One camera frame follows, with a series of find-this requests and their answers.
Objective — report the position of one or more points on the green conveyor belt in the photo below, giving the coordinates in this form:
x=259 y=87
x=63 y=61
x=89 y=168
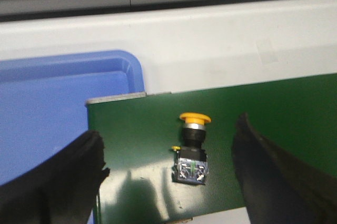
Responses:
x=139 y=131

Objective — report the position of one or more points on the blue plastic bin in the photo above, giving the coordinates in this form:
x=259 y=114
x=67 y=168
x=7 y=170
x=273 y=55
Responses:
x=43 y=102

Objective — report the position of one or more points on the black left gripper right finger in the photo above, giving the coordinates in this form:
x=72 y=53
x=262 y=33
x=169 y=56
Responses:
x=278 y=187

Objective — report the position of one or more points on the yellow mushroom push button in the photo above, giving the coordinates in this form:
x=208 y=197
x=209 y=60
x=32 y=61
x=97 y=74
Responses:
x=190 y=164

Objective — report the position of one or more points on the grey rear conveyor rail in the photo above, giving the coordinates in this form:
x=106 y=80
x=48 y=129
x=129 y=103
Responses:
x=195 y=48

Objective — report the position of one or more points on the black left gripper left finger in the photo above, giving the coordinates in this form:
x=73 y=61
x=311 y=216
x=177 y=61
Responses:
x=62 y=189

